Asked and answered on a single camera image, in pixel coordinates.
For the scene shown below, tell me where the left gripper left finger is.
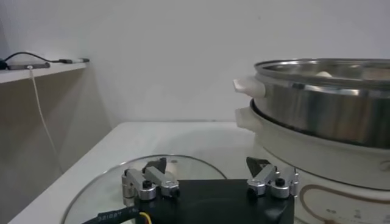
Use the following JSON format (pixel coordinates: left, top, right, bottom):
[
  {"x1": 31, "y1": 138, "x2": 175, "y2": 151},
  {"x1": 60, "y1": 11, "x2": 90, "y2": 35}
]
[{"x1": 121, "y1": 157, "x2": 180, "y2": 208}]

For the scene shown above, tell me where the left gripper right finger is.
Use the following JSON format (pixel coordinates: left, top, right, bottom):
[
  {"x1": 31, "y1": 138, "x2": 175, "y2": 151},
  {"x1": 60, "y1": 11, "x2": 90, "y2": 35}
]
[{"x1": 246, "y1": 156, "x2": 301, "y2": 200}]

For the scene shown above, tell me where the glass pot lid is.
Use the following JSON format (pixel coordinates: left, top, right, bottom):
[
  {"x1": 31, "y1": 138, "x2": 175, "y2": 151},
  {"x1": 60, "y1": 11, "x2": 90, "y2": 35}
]
[{"x1": 60, "y1": 154, "x2": 228, "y2": 224}]

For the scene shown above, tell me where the perforated steel steamer basket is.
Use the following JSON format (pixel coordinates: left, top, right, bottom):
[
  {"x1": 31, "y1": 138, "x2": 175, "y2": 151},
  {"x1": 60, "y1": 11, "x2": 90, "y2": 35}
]
[{"x1": 233, "y1": 58, "x2": 390, "y2": 150}]

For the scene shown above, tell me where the white electric cooker base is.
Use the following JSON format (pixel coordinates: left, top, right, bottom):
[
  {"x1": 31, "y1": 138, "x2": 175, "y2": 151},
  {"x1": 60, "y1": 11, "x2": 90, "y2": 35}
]
[{"x1": 234, "y1": 99, "x2": 390, "y2": 224}]

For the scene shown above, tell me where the white side table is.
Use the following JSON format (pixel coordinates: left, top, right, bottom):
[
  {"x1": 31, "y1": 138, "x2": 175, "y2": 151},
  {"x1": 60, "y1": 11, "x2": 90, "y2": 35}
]
[{"x1": 0, "y1": 62, "x2": 89, "y2": 85}]

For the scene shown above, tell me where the black smartphone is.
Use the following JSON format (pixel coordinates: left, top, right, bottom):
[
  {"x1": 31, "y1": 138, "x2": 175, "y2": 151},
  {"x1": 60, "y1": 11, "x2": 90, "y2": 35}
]
[{"x1": 7, "y1": 62, "x2": 51, "y2": 71}]

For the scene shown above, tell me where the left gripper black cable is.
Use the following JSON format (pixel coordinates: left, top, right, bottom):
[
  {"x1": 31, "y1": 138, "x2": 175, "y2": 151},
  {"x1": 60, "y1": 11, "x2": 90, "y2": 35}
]
[{"x1": 80, "y1": 206, "x2": 153, "y2": 224}]

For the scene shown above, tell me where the black cable with adapter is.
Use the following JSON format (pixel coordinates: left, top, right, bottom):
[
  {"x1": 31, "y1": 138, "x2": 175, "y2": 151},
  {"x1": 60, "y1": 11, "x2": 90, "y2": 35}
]
[{"x1": 3, "y1": 51, "x2": 91, "y2": 64}]

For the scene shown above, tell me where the white charging cable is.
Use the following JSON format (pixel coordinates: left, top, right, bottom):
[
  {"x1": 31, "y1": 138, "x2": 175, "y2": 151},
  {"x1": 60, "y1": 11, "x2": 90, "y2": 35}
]
[{"x1": 27, "y1": 65, "x2": 63, "y2": 171}]

